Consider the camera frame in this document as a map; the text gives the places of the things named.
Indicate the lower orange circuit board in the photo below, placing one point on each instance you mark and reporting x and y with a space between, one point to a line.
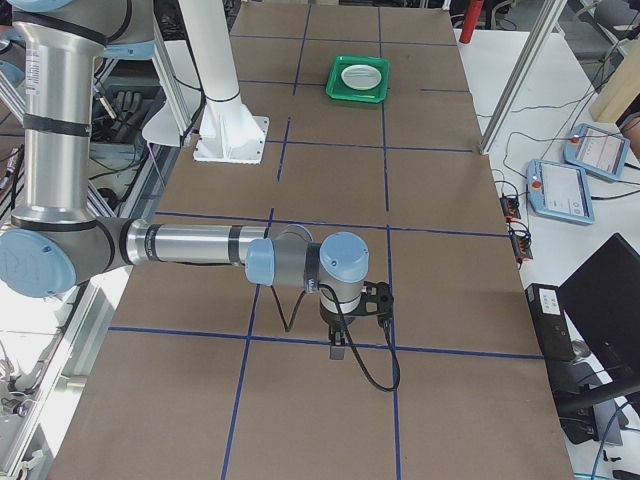
521 245

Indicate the red cylinder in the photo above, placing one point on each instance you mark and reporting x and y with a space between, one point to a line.
471 18

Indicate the aluminium frame post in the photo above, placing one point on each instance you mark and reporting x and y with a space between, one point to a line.
533 46

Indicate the white round plate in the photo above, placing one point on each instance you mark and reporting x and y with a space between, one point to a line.
361 77

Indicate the black laptop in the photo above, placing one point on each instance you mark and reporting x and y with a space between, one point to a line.
601 299

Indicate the near blue teach pendant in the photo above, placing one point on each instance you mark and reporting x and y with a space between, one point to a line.
559 191

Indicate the far blue teach pendant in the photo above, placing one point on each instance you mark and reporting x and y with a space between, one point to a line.
600 153

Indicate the wooden board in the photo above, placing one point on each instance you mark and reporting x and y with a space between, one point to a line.
620 91

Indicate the black computer box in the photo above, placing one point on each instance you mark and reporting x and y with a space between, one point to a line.
549 321

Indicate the orange circuit board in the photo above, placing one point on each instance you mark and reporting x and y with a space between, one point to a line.
521 245
510 207

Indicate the upper orange circuit board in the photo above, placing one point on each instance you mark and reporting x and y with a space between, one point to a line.
510 207

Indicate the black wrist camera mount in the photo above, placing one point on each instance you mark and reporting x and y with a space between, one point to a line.
376 300

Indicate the white camera stand pillar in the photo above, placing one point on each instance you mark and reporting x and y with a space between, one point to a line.
228 132

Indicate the blue teach pendant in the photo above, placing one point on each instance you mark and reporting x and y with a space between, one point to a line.
559 191
600 153

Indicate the green plastic tray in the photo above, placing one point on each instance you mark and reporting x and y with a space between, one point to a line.
337 90

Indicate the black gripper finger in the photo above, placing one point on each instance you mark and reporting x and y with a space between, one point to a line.
337 346

